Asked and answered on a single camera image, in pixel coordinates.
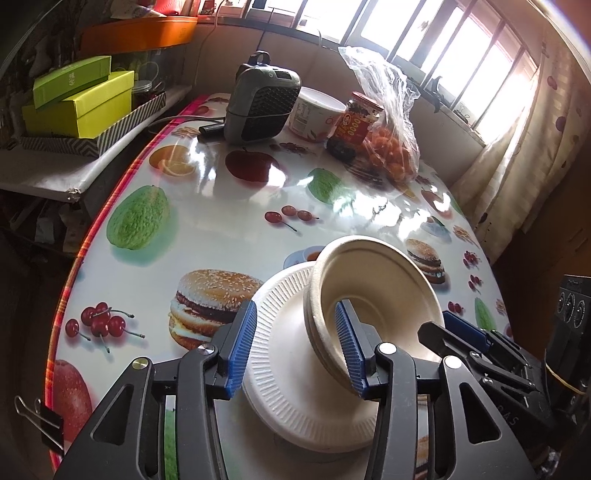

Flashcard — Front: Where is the heart printed curtain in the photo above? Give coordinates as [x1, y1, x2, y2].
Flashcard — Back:
[450, 41, 591, 259]

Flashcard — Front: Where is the clear bag of oranges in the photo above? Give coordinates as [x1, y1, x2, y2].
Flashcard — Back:
[338, 46, 421, 183]

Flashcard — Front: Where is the fruit printed tablecloth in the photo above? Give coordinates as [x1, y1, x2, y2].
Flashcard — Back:
[46, 92, 511, 480]

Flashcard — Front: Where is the glass jar dark lid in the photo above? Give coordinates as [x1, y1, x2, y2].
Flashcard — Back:
[131, 80, 162, 109]

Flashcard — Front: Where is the orange box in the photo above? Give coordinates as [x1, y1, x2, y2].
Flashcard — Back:
[81, 16, 199, 54]

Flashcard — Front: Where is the white plastic tub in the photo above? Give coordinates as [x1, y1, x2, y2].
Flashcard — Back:
[288, 87, 347, 143]

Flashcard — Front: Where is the black binder clip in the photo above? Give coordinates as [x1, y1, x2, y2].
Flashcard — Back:
[14, 394, 64, 455]

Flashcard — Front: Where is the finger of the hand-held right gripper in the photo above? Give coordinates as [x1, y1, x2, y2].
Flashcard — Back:
[442, 311, 527, 366]
[418, 320, 532, 398]

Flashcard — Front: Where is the dark green flat box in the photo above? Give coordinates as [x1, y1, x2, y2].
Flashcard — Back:
[33, 55, 112, 109]

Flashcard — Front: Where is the beige paper bowl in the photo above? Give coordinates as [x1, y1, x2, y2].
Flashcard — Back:
[307, 300, 370, 395]
[304, 277, 370, 388]
[308, 235, 445, 393]

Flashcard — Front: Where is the dark window latch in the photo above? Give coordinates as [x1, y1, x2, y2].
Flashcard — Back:
[427, 74, 446, 112]

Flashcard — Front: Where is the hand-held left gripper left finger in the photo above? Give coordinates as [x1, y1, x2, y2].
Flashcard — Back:
[53, 300, 258, 480]

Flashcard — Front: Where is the black power adapter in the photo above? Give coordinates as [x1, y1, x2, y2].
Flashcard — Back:
[198, 121, 227, 141]

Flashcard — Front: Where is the white shelf board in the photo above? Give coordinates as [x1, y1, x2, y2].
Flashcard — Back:
[0, 85, 192, 204]

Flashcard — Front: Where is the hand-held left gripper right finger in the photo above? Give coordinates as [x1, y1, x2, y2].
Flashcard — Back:
[335, 300, 539, 480]

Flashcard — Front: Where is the white foam plate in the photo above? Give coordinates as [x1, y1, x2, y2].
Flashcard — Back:
[242, 265, 384, 444]
[243, 360, 382, 446]
[259, 392, 379, 454]

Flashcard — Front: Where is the barred window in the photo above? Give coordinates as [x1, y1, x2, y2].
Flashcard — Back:
[249, 0, 541, 148]

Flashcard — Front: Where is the small grey heater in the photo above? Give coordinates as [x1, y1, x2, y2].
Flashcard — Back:
[224, 51, 302, 146]

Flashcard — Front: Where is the lime green box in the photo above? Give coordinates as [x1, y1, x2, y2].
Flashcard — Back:
[22, 71, 134, 138]

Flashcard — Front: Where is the striped tray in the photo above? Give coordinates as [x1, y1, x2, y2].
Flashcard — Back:
[18, 90, 167, 160]

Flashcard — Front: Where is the red label glass jar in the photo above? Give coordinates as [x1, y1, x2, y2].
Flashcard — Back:
[326, 91, 385, 162]

